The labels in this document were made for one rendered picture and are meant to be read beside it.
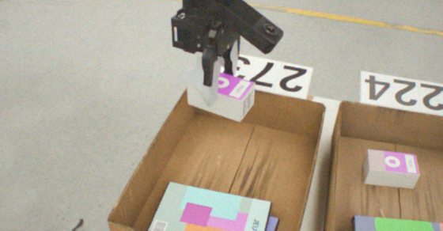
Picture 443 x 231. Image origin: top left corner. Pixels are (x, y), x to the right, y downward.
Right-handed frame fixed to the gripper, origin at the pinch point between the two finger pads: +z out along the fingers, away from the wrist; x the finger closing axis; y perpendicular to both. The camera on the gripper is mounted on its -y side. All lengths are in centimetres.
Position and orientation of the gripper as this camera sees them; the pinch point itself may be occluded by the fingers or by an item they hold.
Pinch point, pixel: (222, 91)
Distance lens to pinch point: 71.9
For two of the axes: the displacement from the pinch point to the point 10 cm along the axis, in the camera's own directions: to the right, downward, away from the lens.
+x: -4.7, 5.7, -6.8
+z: 0.0, 7.7, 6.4
